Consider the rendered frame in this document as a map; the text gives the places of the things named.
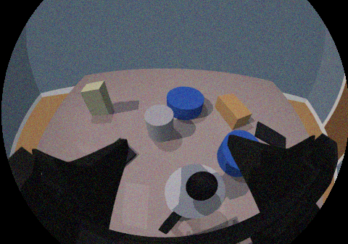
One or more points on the blue short cylinder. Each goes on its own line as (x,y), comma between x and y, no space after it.
(185,102)
(224,157)

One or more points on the orange rectangular block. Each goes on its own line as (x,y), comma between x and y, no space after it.
(233,111)

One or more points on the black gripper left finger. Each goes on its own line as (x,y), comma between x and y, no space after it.
(93,180)

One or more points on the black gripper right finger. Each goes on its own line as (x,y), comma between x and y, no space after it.
(265,168)

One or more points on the glass french press with plunger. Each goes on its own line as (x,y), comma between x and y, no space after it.
(193,191)

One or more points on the grey cylinder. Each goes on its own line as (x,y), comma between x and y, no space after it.
(159,122)

